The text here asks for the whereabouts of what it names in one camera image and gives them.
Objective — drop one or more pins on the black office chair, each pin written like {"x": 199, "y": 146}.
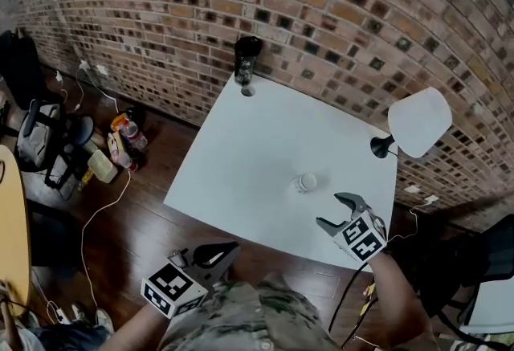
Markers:
{"x": 18, "y": 64}

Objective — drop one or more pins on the grey backpack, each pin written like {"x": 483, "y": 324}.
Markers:
{"x": 40, "y": 132}

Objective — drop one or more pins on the small white charger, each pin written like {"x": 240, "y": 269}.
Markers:
{"x": 58, "y": 76}

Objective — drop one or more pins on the round wooden table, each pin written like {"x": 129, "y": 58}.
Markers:
{"x": 14, "y": 229}

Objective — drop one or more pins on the orange snack packet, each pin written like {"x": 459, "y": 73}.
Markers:
{"x": 119, "y": 122}

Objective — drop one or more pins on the person's left forearm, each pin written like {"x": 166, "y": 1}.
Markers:
{"x": 146, "y": 327}

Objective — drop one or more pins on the white shade table lamp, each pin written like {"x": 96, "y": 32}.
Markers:
{"x": 419, "y": 122}

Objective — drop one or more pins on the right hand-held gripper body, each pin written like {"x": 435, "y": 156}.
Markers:
{"x": 361, "y": 239}

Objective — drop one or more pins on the black patterned tumbler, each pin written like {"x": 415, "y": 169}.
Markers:
{"x": 247, "y": 60}

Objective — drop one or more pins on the person's right forearm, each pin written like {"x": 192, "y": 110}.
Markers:
{"x": 397, "y": 309}

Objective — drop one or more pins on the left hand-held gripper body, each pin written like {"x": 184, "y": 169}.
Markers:
{"x": 172, "y": 285}

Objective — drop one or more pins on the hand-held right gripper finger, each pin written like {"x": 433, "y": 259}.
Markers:
{"x": 329, "y": 225}
{"x": 353, "y": 201}

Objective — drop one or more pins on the white wall charger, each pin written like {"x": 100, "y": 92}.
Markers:
{"x": 84, "y": 65}
{"x": 102, "y": 70}

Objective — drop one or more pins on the clear bottle with red label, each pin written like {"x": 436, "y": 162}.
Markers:
{"x": 135, "y": 135}

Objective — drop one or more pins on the white cup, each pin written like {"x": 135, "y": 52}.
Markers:
{"x": 306, "y": 182}

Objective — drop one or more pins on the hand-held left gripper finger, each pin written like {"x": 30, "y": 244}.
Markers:
{"x": 217, "y": 248}
{"x": 227, "y": 265}

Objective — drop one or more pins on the yellow black striped tape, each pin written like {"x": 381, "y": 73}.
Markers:
{"x": 367, "y": 297}

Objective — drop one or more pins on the person's camouflage clothing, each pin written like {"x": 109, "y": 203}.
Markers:
{"x": 249, "y": 317}

